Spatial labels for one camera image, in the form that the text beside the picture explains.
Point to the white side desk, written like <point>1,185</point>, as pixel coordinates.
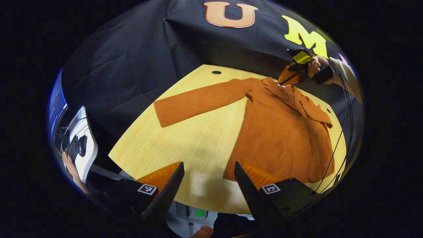
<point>88,158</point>

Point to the blue computer monitor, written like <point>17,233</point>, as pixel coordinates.
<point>56,105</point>

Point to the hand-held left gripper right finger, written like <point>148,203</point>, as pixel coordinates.
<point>254,198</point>

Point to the black backdrop cloth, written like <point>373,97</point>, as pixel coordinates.
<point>132,66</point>

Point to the black computer mouse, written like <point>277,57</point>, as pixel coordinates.
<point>82,145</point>

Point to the orange button-up jacket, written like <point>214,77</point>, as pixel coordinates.
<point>281,132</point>

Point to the person's dark clothing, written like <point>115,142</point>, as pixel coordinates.
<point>234,226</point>

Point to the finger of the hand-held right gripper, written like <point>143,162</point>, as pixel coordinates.
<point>300,78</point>
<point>287,74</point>

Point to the grey box with green label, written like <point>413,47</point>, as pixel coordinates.
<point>200,213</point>

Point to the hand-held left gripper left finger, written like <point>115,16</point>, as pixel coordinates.
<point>165,195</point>

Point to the black keyboard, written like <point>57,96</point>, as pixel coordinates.
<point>72,148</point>

